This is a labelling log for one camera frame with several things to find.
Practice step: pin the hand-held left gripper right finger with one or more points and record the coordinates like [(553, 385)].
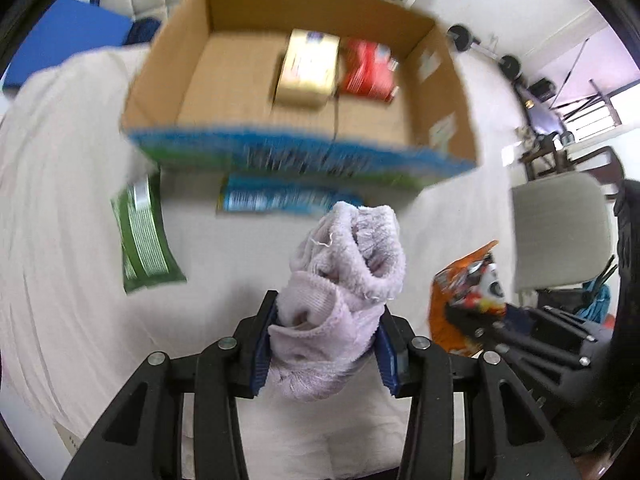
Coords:
[(388, 360)]

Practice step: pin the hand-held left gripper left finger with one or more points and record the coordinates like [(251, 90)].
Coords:
[(260, 360)]

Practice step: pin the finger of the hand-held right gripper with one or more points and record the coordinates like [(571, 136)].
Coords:
[(530, 347), (550, 321)]

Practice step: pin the lilac fuzzy sock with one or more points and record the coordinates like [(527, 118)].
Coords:
[(340, 290)]

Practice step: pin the orange snack packet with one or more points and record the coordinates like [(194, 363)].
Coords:
[(460, 285)]

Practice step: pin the cardboard box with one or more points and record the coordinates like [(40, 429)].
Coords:
[(300, 110)]

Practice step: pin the beige office chair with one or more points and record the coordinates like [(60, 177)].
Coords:
[(560, 230)]

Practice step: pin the blue packet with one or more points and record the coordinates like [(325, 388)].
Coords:
[(280, 200)]

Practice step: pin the dark wooden chair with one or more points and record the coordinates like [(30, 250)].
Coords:
[(575, 160)]

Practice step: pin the green packet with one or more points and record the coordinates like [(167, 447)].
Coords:
[(145, 240)]

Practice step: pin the white blanket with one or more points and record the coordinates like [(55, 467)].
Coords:
[(65, 210)]

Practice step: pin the black barbell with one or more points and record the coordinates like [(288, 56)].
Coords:
[(487, 50)]

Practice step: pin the red packet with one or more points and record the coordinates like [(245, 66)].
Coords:
[(367, 71)]

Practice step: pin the beige packet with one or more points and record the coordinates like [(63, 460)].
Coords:
[(306, 67)]

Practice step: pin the dark blue cloth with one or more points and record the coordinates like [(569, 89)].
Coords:
[(144, 31)]

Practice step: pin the blue mat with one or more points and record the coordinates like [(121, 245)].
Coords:
[(65, 35)]

